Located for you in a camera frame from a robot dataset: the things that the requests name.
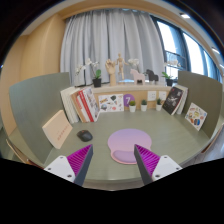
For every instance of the small potted plant right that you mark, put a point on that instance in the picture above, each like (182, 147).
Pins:
(158, 104)

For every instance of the white leaning book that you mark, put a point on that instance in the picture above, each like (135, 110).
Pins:
(68, 105)

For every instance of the black cover book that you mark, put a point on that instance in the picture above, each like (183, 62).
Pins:
(173, 100)

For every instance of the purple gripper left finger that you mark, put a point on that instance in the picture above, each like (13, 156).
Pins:
(73, 167)

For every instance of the colourful illustrated card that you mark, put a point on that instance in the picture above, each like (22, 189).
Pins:
(195, 116)

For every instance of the black horse figurine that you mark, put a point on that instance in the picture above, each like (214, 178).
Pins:
(151, 75)

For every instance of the small potted plant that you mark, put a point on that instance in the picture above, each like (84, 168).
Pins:
(132, 106)
(158, 104)
(143, 105)

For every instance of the small potted plant left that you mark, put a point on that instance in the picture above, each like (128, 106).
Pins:
(132, 106)

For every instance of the green partition panel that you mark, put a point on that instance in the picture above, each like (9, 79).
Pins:
(206, 93)
(34, 101)

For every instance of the white horse figurine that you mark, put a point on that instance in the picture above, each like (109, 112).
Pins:
(138, 77)

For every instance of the wooden shelf riser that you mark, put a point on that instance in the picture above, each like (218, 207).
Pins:
(138, 92)

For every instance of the purple mouse pad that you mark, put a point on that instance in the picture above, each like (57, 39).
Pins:
(121, 144)

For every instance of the left green partition panel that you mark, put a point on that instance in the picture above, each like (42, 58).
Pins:
(34, 101)

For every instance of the red and white book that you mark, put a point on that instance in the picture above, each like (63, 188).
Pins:
(90, 103)

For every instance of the wooden mannequin figure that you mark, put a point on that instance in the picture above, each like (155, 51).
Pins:
(120, 63)

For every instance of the green plant black pot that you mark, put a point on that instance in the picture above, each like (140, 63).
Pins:
(168, 78)

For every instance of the brown leaning book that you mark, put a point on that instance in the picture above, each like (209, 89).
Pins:
(77, 106)

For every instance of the small potted plant middle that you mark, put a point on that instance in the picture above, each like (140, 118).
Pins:
(143, 105)

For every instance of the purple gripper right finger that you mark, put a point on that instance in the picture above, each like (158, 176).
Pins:
(153, 167)

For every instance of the sticker illustrated card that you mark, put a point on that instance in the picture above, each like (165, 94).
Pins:
(111, 103)

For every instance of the grey curtain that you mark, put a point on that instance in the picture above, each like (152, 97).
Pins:
(109, 34)

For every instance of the purple number seven card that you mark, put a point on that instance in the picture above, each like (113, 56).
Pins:
(127, 99)

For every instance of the right green partition panel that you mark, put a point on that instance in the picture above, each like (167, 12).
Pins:
(206, 93)

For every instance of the wooden hand model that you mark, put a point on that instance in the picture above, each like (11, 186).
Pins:
(111, 69)

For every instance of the white orchid black pot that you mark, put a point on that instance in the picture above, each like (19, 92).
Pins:
(96, 73)

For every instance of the black computer mouse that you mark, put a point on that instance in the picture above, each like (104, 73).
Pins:
(85, 135)

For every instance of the white book behind black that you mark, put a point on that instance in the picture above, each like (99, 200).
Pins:
(183, 99)

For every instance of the beige leaning book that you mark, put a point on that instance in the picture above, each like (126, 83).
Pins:
(57, 129)

